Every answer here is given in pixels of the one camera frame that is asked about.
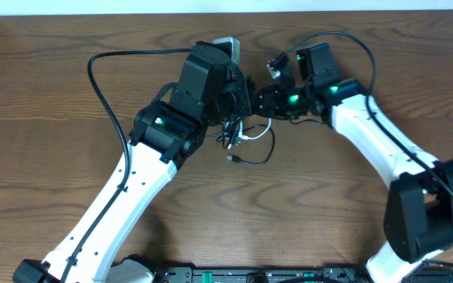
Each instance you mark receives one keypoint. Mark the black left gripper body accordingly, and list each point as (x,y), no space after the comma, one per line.
(242,95)

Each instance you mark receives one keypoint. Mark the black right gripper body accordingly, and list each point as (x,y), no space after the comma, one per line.
(287,103)

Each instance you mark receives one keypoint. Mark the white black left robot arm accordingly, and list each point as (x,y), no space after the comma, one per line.
(211,88)

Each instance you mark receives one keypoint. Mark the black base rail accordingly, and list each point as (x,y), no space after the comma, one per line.
(289,275)

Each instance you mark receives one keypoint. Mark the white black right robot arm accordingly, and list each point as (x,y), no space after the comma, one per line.
(418,221)

